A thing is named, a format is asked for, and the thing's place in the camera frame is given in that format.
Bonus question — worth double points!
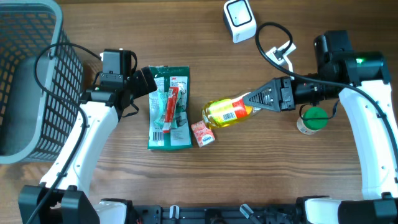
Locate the red snack stick wrapper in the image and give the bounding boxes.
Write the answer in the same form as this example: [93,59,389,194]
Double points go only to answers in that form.
[162,86,180,133]

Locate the green lid white jar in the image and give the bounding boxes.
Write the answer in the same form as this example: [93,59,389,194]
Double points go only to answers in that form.
[297,107,328,135]

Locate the yellow Vim dish soap bottle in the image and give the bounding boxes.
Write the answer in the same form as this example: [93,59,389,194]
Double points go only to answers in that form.
[201,90,262,129]

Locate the green 3M gloves package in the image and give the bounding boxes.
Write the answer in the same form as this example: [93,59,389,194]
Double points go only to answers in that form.
[147,66,192,151]

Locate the red tissue pack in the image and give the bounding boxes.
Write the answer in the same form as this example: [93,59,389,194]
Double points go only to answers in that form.
[191,121,215,147]

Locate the mint green sachet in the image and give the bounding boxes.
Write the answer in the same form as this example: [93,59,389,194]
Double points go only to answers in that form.
[154,89,180,129]

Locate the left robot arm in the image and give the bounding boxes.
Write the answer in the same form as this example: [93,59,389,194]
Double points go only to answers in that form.
[18,49,157,223]

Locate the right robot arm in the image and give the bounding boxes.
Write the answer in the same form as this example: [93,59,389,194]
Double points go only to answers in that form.
[243,30,397,223]

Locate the white barcode scanner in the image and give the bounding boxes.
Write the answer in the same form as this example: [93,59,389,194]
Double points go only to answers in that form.
[223,0,257,44]

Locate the grey plastic mesh basket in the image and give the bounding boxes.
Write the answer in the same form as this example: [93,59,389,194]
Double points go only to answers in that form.
[1,1,83,164]

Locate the right black camera cable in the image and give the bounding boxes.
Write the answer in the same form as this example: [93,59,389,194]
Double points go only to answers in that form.
[254,21,398,162]

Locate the black camera cable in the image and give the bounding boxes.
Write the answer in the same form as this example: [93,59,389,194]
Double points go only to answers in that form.
[26,42,103,224]
[254,21,398,162]

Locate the left black camera cable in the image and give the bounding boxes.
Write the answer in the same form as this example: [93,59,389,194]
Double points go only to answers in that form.
[26,42,103,224]

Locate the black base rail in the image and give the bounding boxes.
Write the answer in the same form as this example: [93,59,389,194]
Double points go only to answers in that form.
[130,204,301,224]

